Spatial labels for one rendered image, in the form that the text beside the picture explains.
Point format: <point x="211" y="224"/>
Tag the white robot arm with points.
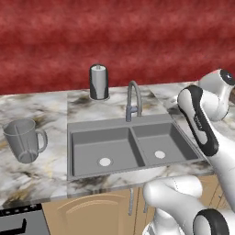
<point x="225" y="174"/>

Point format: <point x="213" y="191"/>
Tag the grey sink faucet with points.
<point x="131" y="112"/>

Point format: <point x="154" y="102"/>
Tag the grey double sink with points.
<point x="104" y="143"/>

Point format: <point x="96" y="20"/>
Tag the grey transparent jug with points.
<point x="22" y="137"/>

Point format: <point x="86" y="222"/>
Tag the wide tan cupboard door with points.
<point x="91" y="217"/>

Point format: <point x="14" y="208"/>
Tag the narrow tan cupboard door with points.
<point x="139" y="218"/>

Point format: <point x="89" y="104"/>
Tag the tan cupboard front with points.
<point x="211" y="190"/>

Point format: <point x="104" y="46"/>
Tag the grey dishwasher with black panel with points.
<point x="33" y="223"/>

